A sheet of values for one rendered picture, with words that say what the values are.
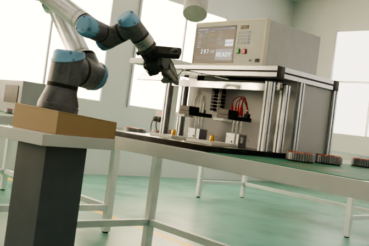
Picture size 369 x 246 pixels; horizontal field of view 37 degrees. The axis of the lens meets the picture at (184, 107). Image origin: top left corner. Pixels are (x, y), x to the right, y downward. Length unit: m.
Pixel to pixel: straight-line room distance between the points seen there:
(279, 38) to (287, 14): 7.92
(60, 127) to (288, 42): 1.08
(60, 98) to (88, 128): 0.14
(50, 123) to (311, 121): 1.12
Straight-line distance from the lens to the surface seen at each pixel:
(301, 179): 1.68
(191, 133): 2.57
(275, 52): 2.41
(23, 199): 2.07
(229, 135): 2.40
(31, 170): 2.04
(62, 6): 2.14
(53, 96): 2.04
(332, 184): 1.62
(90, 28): 2.02
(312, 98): 2.46
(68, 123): 1.97
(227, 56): 2.48
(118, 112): 7.77
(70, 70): 2.04
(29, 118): 2.07
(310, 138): 2.47
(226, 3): 9.17
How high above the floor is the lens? 0.84
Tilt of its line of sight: 2 degrees up
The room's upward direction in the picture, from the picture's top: 7 degrees clockwise
